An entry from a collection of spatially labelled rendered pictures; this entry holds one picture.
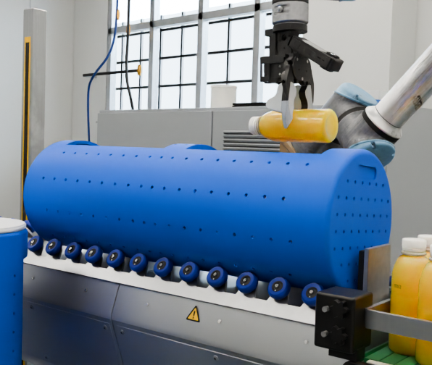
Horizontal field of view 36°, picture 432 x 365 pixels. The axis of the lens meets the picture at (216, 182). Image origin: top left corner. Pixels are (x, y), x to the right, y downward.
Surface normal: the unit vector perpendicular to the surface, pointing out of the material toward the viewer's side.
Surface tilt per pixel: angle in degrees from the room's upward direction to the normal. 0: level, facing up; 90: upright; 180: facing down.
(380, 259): 90
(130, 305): 70
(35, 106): 90
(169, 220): 98
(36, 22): 90
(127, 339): 109
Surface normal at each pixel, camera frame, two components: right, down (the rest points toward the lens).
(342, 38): -0.70, 0.01
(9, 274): 0.87, 0.06
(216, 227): -0.61, 0.19
